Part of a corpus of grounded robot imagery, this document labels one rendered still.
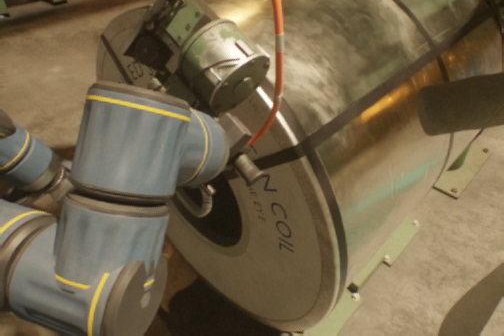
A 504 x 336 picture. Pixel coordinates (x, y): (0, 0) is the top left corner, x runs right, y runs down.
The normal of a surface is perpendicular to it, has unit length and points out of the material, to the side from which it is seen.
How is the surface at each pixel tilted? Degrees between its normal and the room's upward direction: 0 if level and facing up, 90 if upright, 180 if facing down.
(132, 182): 59
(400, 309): 0
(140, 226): 70
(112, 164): 52
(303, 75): 34
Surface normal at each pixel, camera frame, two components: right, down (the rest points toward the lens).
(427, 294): 0.00, -0.79
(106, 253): 0.22, 0.04
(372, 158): 0.62, -0.01
